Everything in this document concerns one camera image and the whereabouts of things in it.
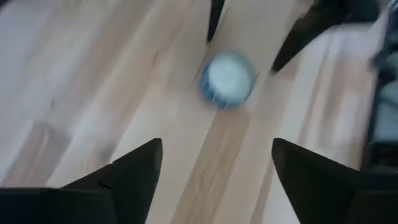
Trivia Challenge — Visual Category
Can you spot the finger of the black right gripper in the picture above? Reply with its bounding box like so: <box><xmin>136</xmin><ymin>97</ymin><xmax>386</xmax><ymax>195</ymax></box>
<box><xmin>270</xmin><ymin>6</ymin><xmax>333</xmax><ymax>75</ymax></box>
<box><xmin>206</xmin><ymin>0</ymin><xmax>226</xmax><ymax>43</ymax></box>

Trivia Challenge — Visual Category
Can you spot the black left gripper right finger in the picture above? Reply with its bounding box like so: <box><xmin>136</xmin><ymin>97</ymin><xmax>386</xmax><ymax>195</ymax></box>
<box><xmin>271</xmin><ymin>138</ymin><xmax>398</xmax><ymax>224</ymax></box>

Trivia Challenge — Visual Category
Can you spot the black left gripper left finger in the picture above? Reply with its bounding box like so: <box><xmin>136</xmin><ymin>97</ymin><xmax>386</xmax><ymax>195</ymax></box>
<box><xmin>0</xmin><ymin>138</ymin><xmax>164</xmax><ymax>224</ymax></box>

